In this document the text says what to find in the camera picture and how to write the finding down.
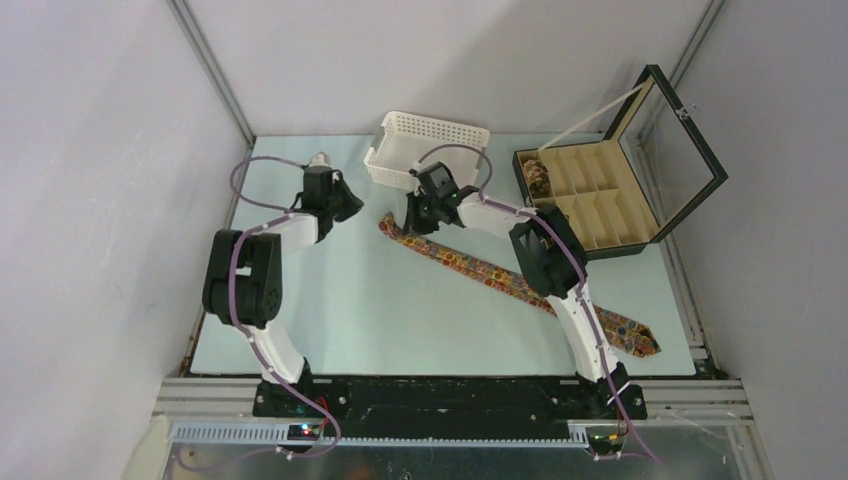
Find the colourful patterned tie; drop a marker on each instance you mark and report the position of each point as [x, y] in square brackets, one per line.
[624, 333]

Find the black compartment tie box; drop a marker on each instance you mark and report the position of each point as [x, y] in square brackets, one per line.
[651, 169]

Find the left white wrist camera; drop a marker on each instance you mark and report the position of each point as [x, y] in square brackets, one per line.
[320, 159]

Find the rolled tie far compartment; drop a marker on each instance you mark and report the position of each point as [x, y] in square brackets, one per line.
[537, 178]

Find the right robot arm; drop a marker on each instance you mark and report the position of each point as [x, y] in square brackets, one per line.
[551, 259]

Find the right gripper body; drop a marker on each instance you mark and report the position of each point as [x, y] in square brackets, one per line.
[425, 216]

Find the white perforated plastic basket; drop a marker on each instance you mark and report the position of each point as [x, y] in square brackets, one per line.
[408, 142]

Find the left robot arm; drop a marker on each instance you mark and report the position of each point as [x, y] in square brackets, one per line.
[243, 285]

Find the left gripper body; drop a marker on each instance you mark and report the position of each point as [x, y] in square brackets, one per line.
[340, 203]

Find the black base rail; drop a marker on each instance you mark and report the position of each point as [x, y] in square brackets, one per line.
[449, 407]

